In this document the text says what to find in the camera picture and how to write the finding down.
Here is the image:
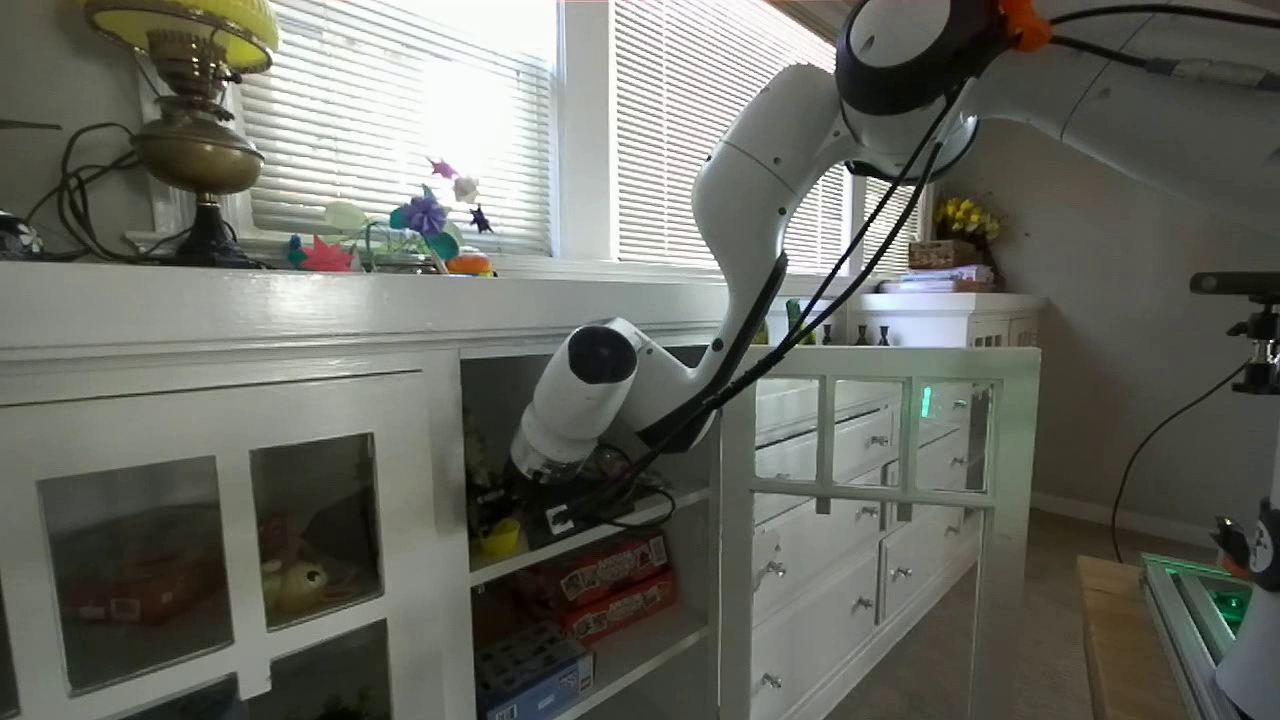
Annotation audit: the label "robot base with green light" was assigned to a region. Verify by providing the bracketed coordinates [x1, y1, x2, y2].
[1136, 548, 1280, 720]

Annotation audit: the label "red box behind glass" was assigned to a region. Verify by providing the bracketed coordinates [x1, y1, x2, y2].
[57, 542, 224, 632]

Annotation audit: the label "black stereo camera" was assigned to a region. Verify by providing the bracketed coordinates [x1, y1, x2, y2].
[1188, 268, 1280, 299]

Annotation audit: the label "stack of papers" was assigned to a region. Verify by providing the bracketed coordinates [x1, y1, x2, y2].
[874, 262, 1005, 299]

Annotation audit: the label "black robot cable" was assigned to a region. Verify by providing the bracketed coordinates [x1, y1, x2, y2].
[634, 77, 989, 461]

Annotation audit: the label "green glass vase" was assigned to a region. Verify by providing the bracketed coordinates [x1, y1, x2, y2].
[355, 218, 448, 281]

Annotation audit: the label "blue and black game box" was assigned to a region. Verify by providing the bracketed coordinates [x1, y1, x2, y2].
[472, 626, 599, 720]

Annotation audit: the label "black lamp cable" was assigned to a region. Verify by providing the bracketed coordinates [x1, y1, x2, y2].
[18, 118, 151, 264]

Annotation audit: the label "wooden table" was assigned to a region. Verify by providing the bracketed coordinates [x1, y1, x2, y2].
[1071, 554, 1206, 720]

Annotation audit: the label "white glass-pane cabinet door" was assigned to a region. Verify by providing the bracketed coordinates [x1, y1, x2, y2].
[712, 340, 1043, 720]

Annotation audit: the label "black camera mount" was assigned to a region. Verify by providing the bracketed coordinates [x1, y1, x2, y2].
[1226, 299, 1280, 399]

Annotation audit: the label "yellow flowers in basket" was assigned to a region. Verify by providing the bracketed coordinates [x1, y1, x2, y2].
[909, 194, 1005, 275]

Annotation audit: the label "small white chest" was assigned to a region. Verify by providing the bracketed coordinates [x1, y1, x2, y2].
[848, 287, 1052, 356]

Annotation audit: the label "black camera cable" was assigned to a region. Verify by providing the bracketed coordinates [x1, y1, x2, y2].
[1108, 356, 1251, 564]

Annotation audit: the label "purple artificial flower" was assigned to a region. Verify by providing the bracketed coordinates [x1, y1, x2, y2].
[382, 186, 451, 243]

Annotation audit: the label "pink toy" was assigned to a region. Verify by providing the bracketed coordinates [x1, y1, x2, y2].
[299, 237, 361, 281]

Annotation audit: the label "white dresser with drawers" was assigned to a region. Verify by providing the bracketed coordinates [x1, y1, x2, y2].
[746, 372, 1000, 720]

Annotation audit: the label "orange cable tie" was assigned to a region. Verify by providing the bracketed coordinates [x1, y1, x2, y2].
[995, 0, 1056, 55]

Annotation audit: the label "white built-in cabinet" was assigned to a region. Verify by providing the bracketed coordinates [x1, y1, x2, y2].
[0, 257, 752, 720]

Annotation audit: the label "yellow toy behind glass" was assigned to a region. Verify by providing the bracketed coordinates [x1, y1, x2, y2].
[259, 554, 339, 626]

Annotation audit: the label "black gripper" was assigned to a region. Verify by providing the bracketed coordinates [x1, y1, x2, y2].
[512, 452, 672, 545]

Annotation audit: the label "orange toy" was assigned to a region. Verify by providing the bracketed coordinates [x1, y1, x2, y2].
[444, 247, 503, 284]

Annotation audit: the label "red trivia game box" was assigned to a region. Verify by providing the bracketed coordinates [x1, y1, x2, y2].
[528, 531, 675, 607]

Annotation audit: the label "brass lamp with yellow shade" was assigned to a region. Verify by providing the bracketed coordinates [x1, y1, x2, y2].
[83, 0, 283, 272]

